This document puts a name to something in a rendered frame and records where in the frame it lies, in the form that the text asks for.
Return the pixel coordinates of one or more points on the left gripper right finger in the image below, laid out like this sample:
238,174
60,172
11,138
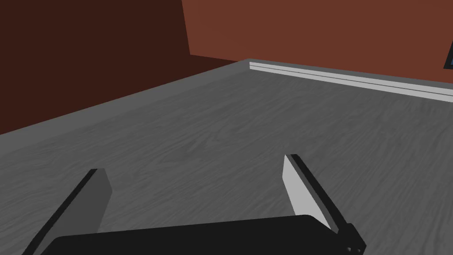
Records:
308,196

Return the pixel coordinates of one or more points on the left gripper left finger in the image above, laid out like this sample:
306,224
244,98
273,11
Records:
83,207

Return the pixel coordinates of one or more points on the dark framed wall picture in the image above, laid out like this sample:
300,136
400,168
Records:
449,58

